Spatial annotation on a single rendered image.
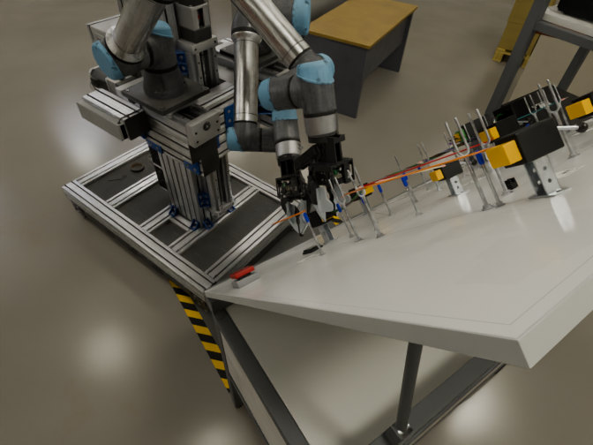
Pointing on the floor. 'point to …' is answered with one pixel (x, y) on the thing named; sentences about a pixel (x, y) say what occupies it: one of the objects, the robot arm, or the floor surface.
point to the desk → (360, 43)
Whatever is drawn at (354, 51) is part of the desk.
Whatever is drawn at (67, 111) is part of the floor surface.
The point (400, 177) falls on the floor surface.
